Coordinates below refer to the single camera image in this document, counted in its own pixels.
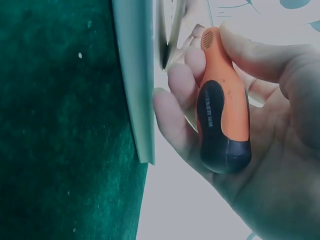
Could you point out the person's right hand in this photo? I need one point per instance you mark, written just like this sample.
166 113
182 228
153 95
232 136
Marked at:
280 130

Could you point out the white flat board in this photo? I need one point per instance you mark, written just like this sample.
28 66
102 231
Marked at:
136 82

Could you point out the shiny grey metal piece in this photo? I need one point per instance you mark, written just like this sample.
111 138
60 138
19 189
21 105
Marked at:
166 30

